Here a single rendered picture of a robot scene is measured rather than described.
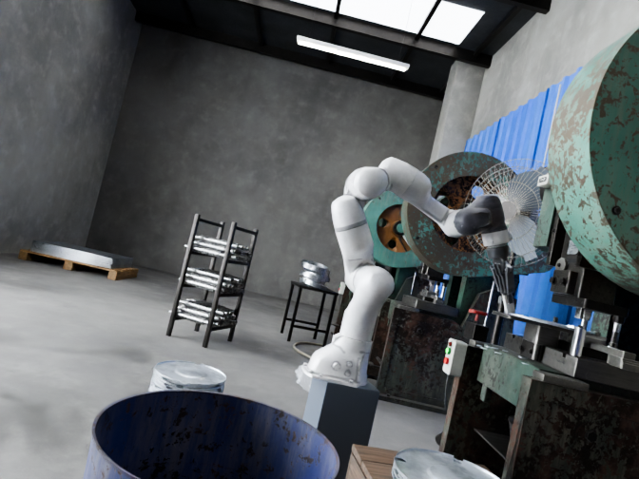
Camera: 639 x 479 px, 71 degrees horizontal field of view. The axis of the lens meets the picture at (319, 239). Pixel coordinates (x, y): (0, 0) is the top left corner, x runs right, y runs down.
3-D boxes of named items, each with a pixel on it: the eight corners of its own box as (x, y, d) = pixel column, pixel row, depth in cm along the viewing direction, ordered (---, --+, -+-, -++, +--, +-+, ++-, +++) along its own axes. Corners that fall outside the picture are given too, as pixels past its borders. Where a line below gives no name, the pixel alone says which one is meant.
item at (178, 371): (145, 375, 169) (145, 373, 169) (164, 357, 197) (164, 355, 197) (221, 392, 171) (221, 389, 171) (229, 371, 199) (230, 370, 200)
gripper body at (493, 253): (481, 248, 161) (486, 274, 161) (493, 248, 152) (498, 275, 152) (501, 244, 161) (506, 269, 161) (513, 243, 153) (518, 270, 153)
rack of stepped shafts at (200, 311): (210, 349, 328) (241, 223, 332) (158, 333, 341) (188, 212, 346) (237, 342, 369) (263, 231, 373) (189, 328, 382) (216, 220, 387)
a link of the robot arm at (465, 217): (453, 239, 159) (467, 238, 149) (445, 202, 159) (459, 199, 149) (497, 229, 162) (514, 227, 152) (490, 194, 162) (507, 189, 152)
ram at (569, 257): (566, 295, 150) (584, 208, 151) (541, 291, 165) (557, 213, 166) (614, 306, 151) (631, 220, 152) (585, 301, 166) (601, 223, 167)
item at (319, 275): (286, 341, 425) (305, 259, 428) (278, 331, 468) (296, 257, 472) (326, 348, 435) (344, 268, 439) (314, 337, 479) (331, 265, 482)
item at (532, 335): (502, 354, 149) (510, 314, 149) (483, 345, 162) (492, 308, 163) (572, 370, 150) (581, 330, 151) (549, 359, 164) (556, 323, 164)
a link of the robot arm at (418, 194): (421, 165, 147) (496, 214, 151) (399, 176, 165) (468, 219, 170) (406, 194, 145) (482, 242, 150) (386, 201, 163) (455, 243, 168)
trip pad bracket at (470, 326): (466, 369, 181) (475, 321, 182) (456, 363, 191) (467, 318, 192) (480, 372, 182) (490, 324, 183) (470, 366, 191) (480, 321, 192)
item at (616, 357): (622, 369, 132) (629, 335, 132) (585, 355, 149) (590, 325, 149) (641, 373, 132) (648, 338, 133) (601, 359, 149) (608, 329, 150)
